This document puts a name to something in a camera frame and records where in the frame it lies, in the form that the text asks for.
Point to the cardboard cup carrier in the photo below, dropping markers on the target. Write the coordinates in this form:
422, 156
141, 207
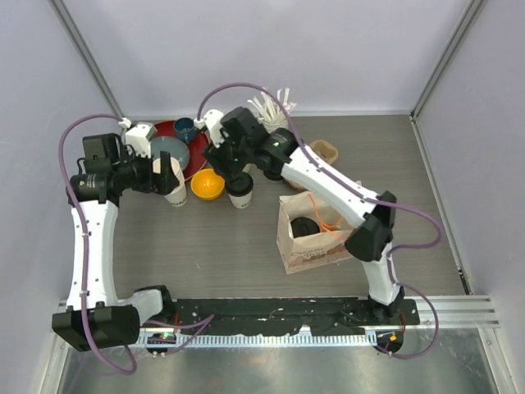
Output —
325, 150
294, 185

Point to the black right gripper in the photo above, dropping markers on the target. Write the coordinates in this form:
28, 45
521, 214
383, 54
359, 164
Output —
216, 157

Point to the blue-grey plate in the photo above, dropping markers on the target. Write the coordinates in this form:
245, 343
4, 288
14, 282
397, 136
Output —
176, 148

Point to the slotted cable duct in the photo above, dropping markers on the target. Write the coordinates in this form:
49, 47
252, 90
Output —
303, 338

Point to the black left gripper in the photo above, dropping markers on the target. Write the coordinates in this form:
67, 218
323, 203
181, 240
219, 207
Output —
163, 183

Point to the stack of black lids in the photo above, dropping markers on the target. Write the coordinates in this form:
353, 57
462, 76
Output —
272, 176

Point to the red round tray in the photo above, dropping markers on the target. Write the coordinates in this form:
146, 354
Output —
197, 161

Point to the stack of white paper cups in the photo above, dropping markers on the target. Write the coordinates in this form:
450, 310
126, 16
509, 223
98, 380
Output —
170, 184

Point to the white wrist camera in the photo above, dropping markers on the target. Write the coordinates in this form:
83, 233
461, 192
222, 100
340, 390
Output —
136, 138
211, 120

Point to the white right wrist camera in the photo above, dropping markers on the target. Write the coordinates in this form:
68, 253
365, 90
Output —
211, 120

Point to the white straw holder cup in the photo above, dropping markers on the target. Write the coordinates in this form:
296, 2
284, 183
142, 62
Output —
273, 125

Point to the orange bowl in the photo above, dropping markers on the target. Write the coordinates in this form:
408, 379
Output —
207, 185

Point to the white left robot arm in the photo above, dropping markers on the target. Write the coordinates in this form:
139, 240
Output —
94, 315

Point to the brown paper bag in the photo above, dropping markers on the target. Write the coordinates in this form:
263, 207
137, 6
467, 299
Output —
323, 248

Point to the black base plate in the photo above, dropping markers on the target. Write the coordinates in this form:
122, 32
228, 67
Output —
278, 317

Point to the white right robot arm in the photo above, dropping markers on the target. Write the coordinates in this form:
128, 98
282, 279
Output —
371, 215

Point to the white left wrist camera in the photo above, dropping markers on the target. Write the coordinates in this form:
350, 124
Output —
136, 138

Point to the small blue cup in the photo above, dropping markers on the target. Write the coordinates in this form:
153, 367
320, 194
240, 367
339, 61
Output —
185, 130

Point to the black cup lid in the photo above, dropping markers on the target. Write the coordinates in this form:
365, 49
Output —
303, 226
239, 184

